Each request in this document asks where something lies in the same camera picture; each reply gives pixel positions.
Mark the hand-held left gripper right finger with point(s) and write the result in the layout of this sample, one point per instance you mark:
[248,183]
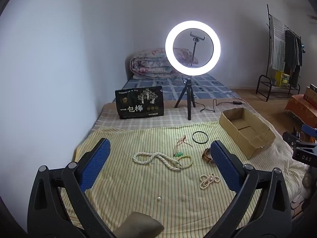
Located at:
[225,164]

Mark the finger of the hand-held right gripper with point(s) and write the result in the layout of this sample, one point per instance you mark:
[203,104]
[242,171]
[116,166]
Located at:
[291,138]
[310,130]

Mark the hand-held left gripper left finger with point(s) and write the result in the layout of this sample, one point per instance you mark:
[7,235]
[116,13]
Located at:
[96,162]

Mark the cardboard box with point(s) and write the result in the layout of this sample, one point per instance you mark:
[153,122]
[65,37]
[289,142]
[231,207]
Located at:
[247,129]

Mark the black bangle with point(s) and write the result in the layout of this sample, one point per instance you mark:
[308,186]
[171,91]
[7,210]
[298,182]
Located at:
[193,137]

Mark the orange cloth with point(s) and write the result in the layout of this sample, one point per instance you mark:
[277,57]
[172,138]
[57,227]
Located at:
[299,106]

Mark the brown carton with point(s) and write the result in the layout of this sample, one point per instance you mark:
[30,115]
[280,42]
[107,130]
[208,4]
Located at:
[312,93]

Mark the yellow box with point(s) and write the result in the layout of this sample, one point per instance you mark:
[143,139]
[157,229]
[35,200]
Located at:
[282,79]

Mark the plaid cloth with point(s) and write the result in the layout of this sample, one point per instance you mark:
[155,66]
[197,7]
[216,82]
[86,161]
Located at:
[173,121]

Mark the black snack bag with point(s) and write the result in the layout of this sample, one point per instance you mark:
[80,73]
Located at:
[138,104]

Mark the black tripod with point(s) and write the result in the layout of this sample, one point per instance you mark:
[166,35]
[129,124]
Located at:
[188,99]

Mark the dark hanging clothes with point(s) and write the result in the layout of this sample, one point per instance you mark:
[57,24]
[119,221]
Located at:
[292,54]

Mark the olive grey cloth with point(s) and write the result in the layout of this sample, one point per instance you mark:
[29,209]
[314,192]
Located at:
[143,225]

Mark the blue checked bed sheet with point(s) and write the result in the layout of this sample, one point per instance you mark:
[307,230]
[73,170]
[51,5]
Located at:
[210,86]

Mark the tan blanket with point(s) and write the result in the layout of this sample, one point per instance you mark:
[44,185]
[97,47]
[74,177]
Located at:
[168,103]

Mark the striped towel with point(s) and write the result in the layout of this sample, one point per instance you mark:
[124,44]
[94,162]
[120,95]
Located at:
[277,44]

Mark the folded floral quilt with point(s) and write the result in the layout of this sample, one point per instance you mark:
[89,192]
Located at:
[148,64]

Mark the black clothes rack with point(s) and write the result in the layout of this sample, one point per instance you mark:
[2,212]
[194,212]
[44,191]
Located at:
[267,12]

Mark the phone holder on gooseneck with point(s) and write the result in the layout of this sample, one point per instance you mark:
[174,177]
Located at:
[197,39]

